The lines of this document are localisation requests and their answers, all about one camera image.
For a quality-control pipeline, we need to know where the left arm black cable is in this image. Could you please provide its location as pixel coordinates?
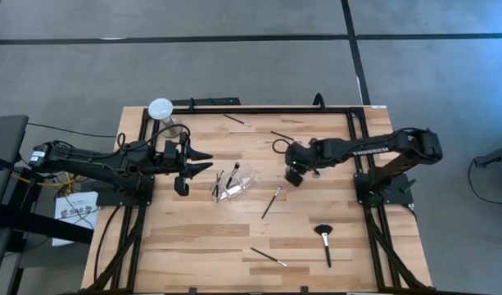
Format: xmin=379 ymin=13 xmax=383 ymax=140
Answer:
xmin=150 ymin=123 xmax=191 ymax=144

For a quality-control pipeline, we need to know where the black aluminium table frame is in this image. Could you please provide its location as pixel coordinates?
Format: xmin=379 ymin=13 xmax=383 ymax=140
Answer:
xmin=85 ymin=104 xmax=431 ymax=295

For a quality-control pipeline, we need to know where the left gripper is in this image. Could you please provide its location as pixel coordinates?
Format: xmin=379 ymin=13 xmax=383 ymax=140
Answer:
xmin=162 ymin=133 xmax=214 ymax=197

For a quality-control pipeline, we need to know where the clear acrylic organizer box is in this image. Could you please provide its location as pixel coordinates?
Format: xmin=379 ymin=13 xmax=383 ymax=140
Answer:
xmin=210 ymin=162 xmax=256 ymax=205

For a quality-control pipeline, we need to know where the thin brush pale ferrule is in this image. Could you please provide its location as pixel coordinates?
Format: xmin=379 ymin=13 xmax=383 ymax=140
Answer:
xmin=260 ymin=184 xmax=283 ymax=220

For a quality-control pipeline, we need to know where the yellow cable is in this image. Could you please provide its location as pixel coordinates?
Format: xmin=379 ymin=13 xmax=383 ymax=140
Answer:
xmin=11 ymin=174 xmax=78 ymax=193

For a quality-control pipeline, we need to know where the white printed paper sheet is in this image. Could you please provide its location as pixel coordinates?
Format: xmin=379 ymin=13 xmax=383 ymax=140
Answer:
xmin=52 ymin=191 xmax=100 ymax=247

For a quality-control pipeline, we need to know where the black floor cable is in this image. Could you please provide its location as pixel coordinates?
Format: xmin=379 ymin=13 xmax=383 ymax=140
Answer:
xmin=27 ymin=121 xmax=117 ymax=139
xmin=467 ymin=155 xmax=502 ymax=206

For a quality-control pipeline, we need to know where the black brush silver ferrule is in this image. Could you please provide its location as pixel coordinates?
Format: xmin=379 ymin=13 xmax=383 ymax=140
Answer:
xmin=250 ymin=247 xmax=289 ymax=268

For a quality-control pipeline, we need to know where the thin black eyeshadow brush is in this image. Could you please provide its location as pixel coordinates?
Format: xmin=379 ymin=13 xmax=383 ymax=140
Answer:
xmin=269 ymin=130 xmax=296 ymax=143

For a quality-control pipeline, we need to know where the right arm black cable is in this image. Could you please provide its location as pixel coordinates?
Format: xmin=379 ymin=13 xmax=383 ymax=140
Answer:
xmin=272 ymin=138 xmax=295 ymax=155

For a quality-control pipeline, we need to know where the black side table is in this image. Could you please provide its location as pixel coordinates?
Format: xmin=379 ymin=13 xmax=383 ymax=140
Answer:
xmin=0 ymin=114 xmax=95 ymax=295

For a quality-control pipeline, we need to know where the long black bar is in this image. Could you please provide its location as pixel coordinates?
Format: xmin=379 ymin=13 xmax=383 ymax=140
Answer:
xmin=170 ymin=97 xmax=242 ymax=107

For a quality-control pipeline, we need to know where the grey equipment stand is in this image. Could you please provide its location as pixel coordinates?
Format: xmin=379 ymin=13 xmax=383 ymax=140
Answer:
xmin=474 ymin=142 xmax=502 ymax=169

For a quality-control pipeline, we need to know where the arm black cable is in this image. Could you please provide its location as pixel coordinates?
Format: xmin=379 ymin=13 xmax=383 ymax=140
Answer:
xmin=272 ymin=138 xmax=295 ymax=155
xmin=150 ymin=123 xmax=191 ymax=144

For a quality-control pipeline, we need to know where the white mushroom table lamp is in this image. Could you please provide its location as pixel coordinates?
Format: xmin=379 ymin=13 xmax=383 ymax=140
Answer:
xmin=147 ymin=97 xmax=183 ymax=138

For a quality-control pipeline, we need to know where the large fan makeup brush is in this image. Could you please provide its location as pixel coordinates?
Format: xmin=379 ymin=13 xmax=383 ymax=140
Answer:
xmin=313 ymin=223 xmax=335 ymax=269

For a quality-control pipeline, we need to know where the flat-head makeup brush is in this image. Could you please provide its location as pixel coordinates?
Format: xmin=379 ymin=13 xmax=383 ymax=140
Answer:
xmin=224 ymin=161 xmax=242 ymax=190

